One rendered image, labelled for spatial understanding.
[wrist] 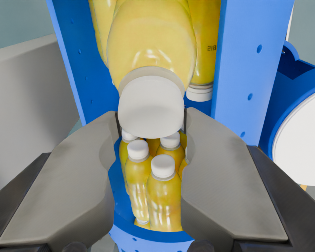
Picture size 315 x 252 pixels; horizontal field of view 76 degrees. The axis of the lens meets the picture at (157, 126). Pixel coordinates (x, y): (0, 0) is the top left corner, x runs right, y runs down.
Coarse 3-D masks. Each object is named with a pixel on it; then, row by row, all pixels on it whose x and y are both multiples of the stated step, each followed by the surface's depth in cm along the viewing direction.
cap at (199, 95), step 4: (188, 88) 29; (192, 88) 28; (208, 88) 28; (212, 88) 28; (188, 92) 29; (192, 92) 28; (196, 92) 28; (200, 92) 28; (204, 92) 28; (208, 92) 28; (212, 92) 29; (188, 96) 29; (192, 96) 29; (196, 96) 28; (200, 96) 28; (204, 96) 28; (208, 96) 28; (192, 100) 29; (196, 100) 29; (200, 100) 28; (204, 100) 28
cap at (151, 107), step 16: (144, 80) 11; (160, 80) 11; (128, 96) 11; (144, 96) 10; (160, 96) 10; (176, 96) 11; (128, 112) 11; (144, 112) 11; (160, 112) 11; (176, 112) 11; (128, 128) 12; (144, 128) 12; (160, 128) 12; (176, 128) 12
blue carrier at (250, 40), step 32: (64, 0) 27; (224, 0) 14; (256, 0) 14; (288, 0) 17; (64, 32) 28; (224, 32) 15; (256, 32) 16; (96, 64) 36; (224, 64) 16; (256, 64) 17; (96, 96) 37; (224, 96) 17; (256, 96) 19; (256, 128) 23; (128, 224) 30
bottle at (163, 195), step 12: (156, 180) 33; (168, 180) 33; (180, 180) 34; (156, 192) 33; (168, 192) 33; (180, 192) 34; (156, 204) 34; (168, 204) 33; (180, 204) 35; (156, 216) 35; (168, 216) 35; (180, 216) 37; (156, 228) 37; (168, 228) 37; (180, 228) 39
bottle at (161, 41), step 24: (120, 0) 15; (144, 0) 13; (168, 0) 13; (120, 24) 13; (144, 24) 12; (168, 24) 12; (192, 24) 15; (120, 48) 12; (144, 48) 11; (168, 48) 12; (192, 48) 13; (120, 72) 12; (144, 72) 11; (168, 72) 11; (192, 72) 13; (120, 96) 13
